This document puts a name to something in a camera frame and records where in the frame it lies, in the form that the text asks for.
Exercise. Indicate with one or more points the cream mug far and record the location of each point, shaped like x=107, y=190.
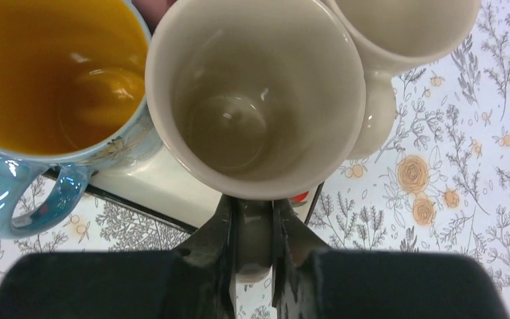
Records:
x=392, y=37

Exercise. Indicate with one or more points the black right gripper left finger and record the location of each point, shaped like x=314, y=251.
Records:
x=193, y=280

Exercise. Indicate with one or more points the white mushroom pattern tray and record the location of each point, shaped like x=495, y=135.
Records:
x=158, y=186

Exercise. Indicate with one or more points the blue mug yellow inside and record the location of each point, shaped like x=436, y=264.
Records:
x=72, y=103

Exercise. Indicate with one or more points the floral tablecloth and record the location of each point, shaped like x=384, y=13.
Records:
x=441, y=181

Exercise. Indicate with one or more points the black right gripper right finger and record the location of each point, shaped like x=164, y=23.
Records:
x=313, y=280

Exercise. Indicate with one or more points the pink mug dark rim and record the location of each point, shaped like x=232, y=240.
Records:
x=152, y=11

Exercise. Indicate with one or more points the cream mug with handle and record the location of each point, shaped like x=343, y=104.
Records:
x=259, y=100

